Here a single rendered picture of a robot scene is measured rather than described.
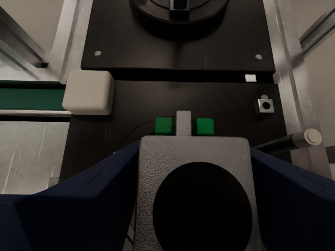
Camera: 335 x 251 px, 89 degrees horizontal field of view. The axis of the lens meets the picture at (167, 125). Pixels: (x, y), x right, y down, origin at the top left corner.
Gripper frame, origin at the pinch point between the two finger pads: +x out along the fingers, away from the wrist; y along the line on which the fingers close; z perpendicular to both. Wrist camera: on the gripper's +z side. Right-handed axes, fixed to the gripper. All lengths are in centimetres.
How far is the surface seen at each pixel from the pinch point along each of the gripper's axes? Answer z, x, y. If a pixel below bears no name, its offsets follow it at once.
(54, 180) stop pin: -7.0, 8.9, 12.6
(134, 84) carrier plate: 1.9, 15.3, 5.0
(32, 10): 14, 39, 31
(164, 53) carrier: 5.4, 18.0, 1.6
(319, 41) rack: 7.4, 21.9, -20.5
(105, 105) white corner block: 0.2, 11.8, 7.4
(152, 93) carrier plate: 0.9, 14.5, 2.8
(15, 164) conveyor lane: -8.6, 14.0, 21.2
